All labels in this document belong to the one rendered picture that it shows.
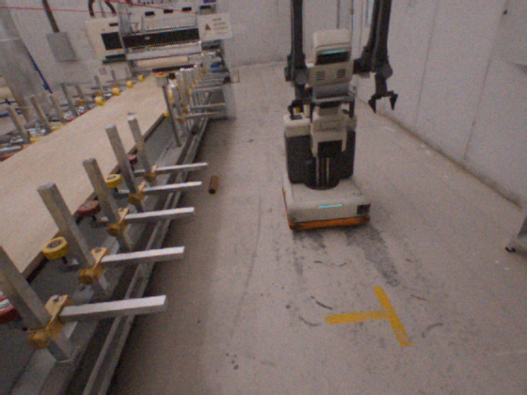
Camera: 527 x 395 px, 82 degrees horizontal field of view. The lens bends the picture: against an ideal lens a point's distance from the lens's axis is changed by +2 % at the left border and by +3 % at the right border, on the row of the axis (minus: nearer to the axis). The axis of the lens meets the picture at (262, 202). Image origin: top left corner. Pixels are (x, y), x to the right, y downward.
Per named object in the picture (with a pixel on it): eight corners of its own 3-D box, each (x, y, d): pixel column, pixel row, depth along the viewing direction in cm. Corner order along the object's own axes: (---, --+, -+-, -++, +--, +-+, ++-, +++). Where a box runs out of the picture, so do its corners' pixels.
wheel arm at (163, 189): (202, 187, 151) (200, 181, 149) (201, 191, 148) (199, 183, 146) (117, 197, 152) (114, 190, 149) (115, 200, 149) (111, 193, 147)
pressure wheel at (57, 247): (57, 279, 102) (40, 254, 96) (55, 267, 108) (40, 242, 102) (83, 268, 106) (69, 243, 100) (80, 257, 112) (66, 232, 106)
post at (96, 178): (136, 254, 135) (94, 155, 110) (134, 260, 132) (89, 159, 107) (128, 255, 135) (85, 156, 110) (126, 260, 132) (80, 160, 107)
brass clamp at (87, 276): (113, 257, 112) (108, 246, 109) (98, 284, 100) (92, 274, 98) (96, 259, 112) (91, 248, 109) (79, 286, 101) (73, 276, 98)
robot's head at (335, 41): (310, 49, 186) (311, 29, 171) (343, 45, 185) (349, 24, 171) (312, 69, 182) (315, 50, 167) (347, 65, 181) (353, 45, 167)
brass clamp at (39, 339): (77, 306, 89) (70, 294, 86) (53, 348, 77) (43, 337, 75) (56, 308, 89) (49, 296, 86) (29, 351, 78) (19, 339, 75)
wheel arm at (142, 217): (196, 213, 130) (193, 206, 128) (194, 218, 127) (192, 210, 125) (95, 225, 130) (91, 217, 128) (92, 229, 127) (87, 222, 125)
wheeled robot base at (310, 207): (281, 191, 291) (279, 168, 278) (347, 184, 290) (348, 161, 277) (289, 233, 234) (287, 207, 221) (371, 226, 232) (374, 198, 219)
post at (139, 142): (162, 197, 177) (135, 116, 152) (160, 199, 174) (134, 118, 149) (156, 197, 177) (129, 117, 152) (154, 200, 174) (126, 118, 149)
